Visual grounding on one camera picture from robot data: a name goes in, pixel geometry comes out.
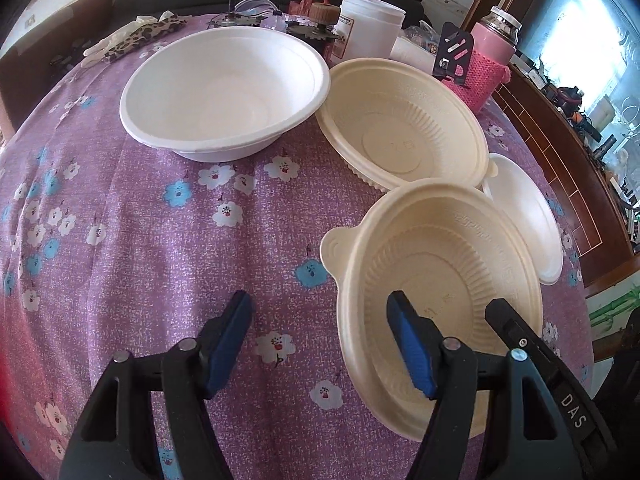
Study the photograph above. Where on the brown-cap jar with red label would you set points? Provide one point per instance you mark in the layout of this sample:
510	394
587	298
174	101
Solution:
326	12

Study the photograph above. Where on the white plastic jar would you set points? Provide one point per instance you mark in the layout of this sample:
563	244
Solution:
370	25

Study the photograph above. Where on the green bamboo decal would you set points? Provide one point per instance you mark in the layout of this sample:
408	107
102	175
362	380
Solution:
615	310

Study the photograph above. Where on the dark wooden furniture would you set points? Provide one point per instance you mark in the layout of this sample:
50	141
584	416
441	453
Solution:
55	25

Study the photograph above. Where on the wall socket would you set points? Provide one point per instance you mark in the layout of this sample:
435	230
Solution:
29	20

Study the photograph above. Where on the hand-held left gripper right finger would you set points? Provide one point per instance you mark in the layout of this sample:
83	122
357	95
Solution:
415	355

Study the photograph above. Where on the pink thermos with knitted sleeve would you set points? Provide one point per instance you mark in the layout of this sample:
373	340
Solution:
492	45

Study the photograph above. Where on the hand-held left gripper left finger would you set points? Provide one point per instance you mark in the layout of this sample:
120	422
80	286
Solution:
225	355

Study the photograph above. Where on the cream plastic bowl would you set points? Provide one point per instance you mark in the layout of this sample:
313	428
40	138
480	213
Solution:
425	260
400	125

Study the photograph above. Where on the white plate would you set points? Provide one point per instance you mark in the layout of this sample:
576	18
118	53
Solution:
525	210

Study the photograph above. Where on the white foam bowl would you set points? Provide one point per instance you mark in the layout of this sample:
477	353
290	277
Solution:
220	95

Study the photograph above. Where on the small white container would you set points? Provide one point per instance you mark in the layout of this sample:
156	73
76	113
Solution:
410	55

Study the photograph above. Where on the black phone stand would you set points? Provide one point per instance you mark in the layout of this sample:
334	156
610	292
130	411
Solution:
452	50

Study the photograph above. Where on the purple floral tablecloth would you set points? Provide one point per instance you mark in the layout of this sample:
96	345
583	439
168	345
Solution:
150	235

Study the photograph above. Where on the white glove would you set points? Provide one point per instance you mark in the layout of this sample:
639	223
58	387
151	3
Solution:
112	40

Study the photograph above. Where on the leopard print cloth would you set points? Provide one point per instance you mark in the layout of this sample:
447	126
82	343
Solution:
150	32

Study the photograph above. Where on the black toothed disc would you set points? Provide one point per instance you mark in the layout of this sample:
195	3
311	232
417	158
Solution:
312	32
235	20

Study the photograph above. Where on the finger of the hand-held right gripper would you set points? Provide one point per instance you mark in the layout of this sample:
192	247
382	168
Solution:
515	327

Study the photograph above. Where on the clear plastic container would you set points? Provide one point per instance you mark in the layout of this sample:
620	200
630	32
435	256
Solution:
257	7

